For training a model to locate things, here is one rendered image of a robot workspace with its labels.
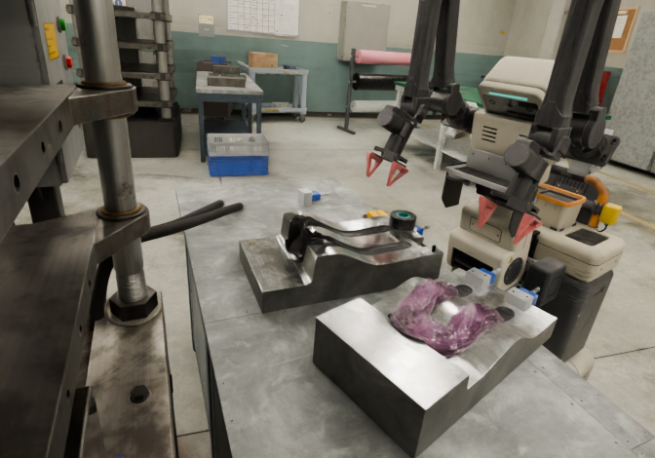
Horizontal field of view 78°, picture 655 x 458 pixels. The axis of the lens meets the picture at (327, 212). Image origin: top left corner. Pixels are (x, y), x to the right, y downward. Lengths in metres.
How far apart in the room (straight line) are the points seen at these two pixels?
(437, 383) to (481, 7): 8.58
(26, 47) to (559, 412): 1.18
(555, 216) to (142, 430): 1.43
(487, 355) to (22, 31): 1.03
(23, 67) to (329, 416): 0.84
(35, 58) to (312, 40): 6.87
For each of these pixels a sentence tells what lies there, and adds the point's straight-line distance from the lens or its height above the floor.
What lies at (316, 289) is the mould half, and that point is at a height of 0.84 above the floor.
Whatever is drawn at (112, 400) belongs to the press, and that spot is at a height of 0.79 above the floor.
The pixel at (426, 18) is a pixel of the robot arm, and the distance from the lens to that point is 1.30.
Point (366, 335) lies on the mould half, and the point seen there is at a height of 0.91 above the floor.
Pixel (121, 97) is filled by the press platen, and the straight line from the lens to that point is 0.83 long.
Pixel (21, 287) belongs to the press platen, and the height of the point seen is 1.04.
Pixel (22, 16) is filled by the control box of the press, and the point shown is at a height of 1.39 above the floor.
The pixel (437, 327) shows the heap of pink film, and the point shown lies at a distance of 0.84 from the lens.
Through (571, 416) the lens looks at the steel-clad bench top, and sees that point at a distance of 0.94.
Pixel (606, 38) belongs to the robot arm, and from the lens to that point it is 1.16.
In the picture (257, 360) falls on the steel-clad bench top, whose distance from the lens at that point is 0.88.
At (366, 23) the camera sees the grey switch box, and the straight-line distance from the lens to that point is 7.62.
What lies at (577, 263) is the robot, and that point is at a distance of 1.65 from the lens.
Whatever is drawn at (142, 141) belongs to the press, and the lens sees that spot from 4.99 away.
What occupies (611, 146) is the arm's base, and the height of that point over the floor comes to 1.19.
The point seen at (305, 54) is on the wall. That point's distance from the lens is 7.65.
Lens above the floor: 1.40
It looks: 23 degrees down
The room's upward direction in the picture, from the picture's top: 5 degrees clockwise
